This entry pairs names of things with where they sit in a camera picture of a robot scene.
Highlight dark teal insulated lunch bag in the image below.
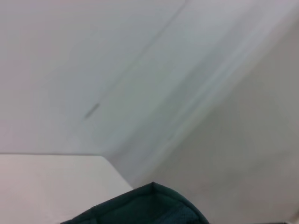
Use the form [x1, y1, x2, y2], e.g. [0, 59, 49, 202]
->
[59, 182, 211, 224]

